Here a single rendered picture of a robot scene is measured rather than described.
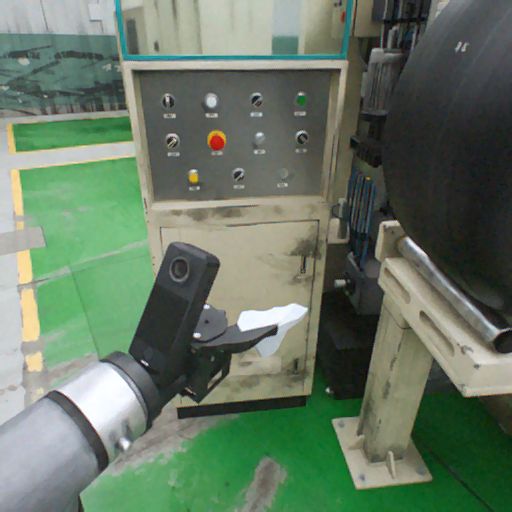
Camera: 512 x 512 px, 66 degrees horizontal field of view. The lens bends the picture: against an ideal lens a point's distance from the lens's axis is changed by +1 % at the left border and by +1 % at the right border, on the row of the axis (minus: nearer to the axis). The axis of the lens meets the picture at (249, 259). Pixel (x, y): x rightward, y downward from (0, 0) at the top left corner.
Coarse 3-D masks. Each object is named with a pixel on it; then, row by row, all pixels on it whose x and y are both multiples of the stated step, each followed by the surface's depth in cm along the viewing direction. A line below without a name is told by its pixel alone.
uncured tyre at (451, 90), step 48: (480, 0) 51; (432, 48) 56; (480, 48) 47; (432, 96) 53; (480, 96) 46; (384, 144) 67; (432, 144) 53; (480, 144) 46; (432, 192) 54; (480, 192) 48; (432, 240) 59; (480, 240) 52; (480, 288) 58
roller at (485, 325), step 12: (408, 240) 88; (408, 252) 86; (420, 252) 83; (420, 264) 81; (432, 264) 78; (432, 276) 77; (444, 276) 75; (444, 288) 73; (456, 288) 71; (456, 300) 70; (468, 300) 68; (468, 312) 67; (480, 312) 65; (492, 312) 64; (480, 324) 64; (492, 324) 62; (504, 324) 61; (492, 336) 62; (504, 336) 60; (504, 348) 61
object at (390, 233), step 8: (384, 224) 89; (392, 224) 88; (384, 232) 89; (392, 232) 88; (400, 232) 89; (384, 240) 90; (392, 240) 90; (376, 248) 93; (384, 248) 91; (392, 248) 91; (376, 256) 93; (384, 256) 92; (392, 256) 92; (400, 256) 92
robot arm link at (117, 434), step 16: (96, 368) 32; (112, 368) 32; (64, 384) 30; (80, 384) 30; (96, 384) 30; (112, 384) 31; (128, 384) 31; (80, 400) 29; (96, 400) 29; (112, 400) 30; (128, 400) 30; (96, 416) 29; (112, 416) 29; (128, 416) 30; (144, 416) 31; (96, 432) 35; (112, 432) 29; (128, 432) 31; (112, 448) 29; (128, 448) 30
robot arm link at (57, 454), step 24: (48, 408) 28; (72, 408) 28; (0, 432) 27; (24, 432) 27; (48, 432) 27; (72, 432) 27; (0, 456) 25; (24, 456) 25; (48, 456) 26; (72, 456) 27; (96, 456) 28; (0, 480) 24; (24, 480) 25; (48, 480) 26; (72, 480) 27; (0, 504) 24; (24, 504) 25; (48, 504) 26; (72, 504) 29
